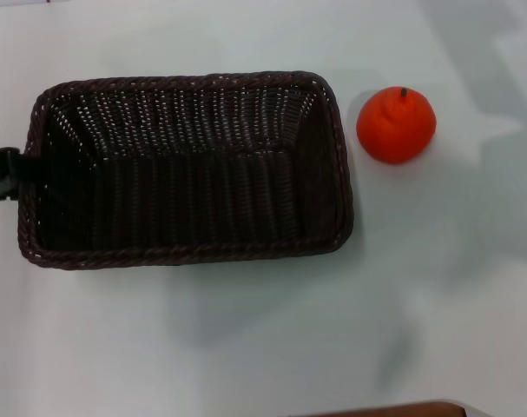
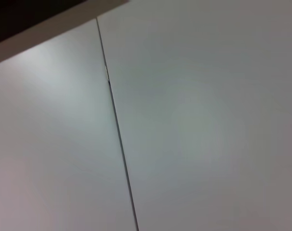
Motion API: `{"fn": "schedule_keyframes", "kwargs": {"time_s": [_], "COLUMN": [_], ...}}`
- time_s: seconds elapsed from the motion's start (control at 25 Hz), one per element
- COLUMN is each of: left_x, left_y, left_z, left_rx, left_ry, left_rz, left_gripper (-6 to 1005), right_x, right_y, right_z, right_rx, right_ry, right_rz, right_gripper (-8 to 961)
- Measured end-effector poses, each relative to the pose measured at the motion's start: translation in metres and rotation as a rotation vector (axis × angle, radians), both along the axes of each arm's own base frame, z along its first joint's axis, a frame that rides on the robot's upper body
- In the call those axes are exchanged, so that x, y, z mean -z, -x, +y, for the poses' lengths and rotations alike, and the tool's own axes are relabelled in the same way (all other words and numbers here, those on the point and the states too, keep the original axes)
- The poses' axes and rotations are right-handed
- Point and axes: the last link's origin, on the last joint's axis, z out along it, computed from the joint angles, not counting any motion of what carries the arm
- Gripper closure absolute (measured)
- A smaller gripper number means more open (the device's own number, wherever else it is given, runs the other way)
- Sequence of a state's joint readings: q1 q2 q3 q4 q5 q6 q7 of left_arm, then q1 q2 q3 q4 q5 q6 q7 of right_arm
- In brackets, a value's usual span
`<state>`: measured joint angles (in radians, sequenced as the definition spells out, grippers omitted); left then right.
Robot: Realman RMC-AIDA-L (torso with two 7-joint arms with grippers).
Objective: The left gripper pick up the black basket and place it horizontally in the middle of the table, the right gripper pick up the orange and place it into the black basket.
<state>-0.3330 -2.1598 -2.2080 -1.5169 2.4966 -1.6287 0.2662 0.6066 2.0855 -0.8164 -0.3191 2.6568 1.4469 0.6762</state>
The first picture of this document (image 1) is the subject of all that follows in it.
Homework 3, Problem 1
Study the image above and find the brown wooden edge strip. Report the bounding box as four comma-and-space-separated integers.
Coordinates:
313, 398, 469, 417

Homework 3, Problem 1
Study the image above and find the black woven rectangular basket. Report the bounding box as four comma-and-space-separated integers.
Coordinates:
16, 69, 355, 272

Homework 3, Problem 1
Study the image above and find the orange toy tangerine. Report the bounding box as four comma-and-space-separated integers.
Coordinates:
355, 85, 438, 165

